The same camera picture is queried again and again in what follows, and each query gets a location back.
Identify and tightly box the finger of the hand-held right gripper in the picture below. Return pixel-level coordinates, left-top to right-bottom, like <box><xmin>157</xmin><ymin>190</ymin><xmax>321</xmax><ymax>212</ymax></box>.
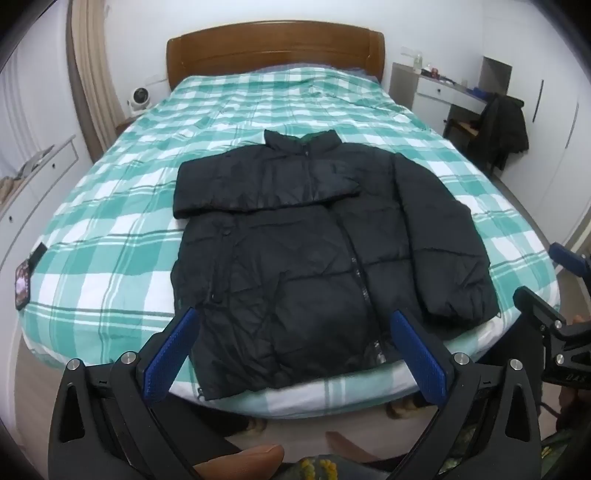
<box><xmin>549</xmin><ymin>242</ymin><xmax>591</xmax><ymax>283</ymax></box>
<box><xmin>513</xmin><ymin>286</ymin><xmax>570</xmax><ymax>330</ymax></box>

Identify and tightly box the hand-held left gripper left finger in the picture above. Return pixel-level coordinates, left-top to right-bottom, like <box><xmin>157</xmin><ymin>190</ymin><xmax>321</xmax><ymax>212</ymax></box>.
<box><xmin>47</xmin><ymin>306</ymin><xmax>200</xmax><ymax>480</ymax></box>

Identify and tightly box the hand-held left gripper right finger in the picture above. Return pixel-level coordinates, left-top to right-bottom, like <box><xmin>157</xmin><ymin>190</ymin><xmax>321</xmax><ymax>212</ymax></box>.
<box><xmin>390</xmin><ymin>308</ymin><xmax>542</xmax><ymax>480</ymax></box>

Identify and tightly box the black puffer jacket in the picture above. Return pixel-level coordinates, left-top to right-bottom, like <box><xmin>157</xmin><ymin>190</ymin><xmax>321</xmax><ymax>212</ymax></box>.
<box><xmin>170</xmin><ymin>129</ymin><xmax>500</xmax><ymax>401</ymax></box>

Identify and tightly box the person's left hand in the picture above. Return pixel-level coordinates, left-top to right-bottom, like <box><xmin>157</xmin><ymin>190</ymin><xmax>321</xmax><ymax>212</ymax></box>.
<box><xmin>193</xmin><ymin>443</ymin><xmax>285</xmax><ymax>480</ymax></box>

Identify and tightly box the white wardrobe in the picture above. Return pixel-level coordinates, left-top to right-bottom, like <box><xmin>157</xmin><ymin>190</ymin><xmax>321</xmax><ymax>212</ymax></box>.
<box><xmin>505</xmin><ymin>41</ymin><xmax>591</xmax><ymax>241</ymax></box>

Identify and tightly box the black coat on chair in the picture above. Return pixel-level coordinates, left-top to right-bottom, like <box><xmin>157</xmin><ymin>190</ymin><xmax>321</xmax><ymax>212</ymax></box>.
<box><xmin>468</xmin><ymin>92</ymin><xmax>529</xmax><ymax>174</ymax></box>

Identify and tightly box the bed with green checked sheet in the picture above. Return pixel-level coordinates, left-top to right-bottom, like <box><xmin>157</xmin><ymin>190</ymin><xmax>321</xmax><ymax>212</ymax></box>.
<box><xmin>18</xmin><ymin>65</ymin><xmax>561</xmax><ymax>418</ymax></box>

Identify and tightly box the dark patterned card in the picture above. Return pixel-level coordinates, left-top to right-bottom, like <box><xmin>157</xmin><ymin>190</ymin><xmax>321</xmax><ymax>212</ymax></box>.
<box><xmin>14</xmin><ymin>244</ymin><xmax>49</xmax><ymax>309</ymax></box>

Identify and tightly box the wooden chair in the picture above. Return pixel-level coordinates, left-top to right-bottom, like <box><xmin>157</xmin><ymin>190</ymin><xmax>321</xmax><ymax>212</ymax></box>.
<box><xmin>443</xmin><ymin>113</ymin><xmax>482</xmax><ymax>141</ymax></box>

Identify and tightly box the grey board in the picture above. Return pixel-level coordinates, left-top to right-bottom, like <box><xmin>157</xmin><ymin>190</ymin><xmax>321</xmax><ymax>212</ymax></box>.
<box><xmin>479</xmin><ymin>56</ymin><xmax>513</xmax><ymax>94</ymax></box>

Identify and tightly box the white desk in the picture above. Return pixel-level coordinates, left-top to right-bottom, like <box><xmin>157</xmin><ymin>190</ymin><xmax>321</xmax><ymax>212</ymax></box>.
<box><xmin>390</xmin><ymin>62</ymin><xmax>491</xmax><ymax>134</ymax></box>

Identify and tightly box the white dresser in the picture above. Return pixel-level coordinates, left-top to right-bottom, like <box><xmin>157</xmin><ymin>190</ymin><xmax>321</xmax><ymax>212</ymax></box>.
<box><xmin>0</xmin><ymin>134</ymin><xmax>93</xmax><ymax>264</ymax></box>

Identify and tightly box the white round fan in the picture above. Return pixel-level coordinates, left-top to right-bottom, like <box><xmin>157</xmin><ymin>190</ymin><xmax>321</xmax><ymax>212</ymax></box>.
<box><xmin>126</xmin><ymin>87</ymin><xmax>155</xmax><ymax>116</ymax></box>

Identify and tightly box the beige curtain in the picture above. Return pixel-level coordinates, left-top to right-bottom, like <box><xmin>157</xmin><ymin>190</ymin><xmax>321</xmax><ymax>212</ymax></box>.
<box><xmin>67</xmin><ymin>0</ymin><xmax>122</xmax><ymax>162</ymax></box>

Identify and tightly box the wooden headboard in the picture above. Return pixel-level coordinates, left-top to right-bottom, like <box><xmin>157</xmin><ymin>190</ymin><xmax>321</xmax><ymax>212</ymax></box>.
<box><xmin>166</xmin><ymin>21</ymin><xmax>386</xmax><ymax>90</ymax></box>

